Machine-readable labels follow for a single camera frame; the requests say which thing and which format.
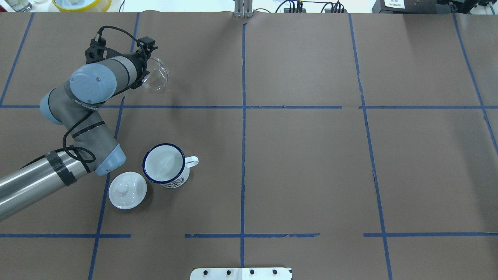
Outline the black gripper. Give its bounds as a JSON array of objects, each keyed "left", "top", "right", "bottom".
[{"left": 126, "top": 37, "right": 158, "bottom": 90}]

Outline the white cup lid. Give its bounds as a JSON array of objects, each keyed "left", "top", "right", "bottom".
[{"left": 107, "top": 171, "right": 147, "bottom": 210}]

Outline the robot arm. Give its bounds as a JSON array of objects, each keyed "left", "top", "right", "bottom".
[{"left": 0, "top": 35, "right": 157, "bottom": 220}]

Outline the white enamel cup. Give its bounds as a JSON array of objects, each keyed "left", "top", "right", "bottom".
[{"left": 142, "top": 143, "right": 199, "bottom": 189}]

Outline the yellow rimmed bowl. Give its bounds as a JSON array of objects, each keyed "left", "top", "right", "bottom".
[{"left": 51, "top": 0, "right": 112, "bottom": 12}]

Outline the black desktop box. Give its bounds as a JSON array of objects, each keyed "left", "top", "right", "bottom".
[{"left": 372, "top": 0, "right": 455, "bottom": 14}]

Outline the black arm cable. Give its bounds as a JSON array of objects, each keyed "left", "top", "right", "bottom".
[{"left": 62, "top": 26, "right": 146, "bottom": 163}]

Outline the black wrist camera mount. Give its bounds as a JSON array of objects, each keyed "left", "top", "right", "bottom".
[{"left": 85, "top": 37, "right": 120, "bottom": 64}]

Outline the aluminium frame post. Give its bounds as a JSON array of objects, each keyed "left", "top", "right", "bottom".
[{"left": 233, "top": 0, "right": 254, "bottom": 18}]

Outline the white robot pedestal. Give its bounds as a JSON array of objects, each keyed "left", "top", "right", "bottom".
[{"left": 190, "top": 267, "right": 293, "bottom": 280}]

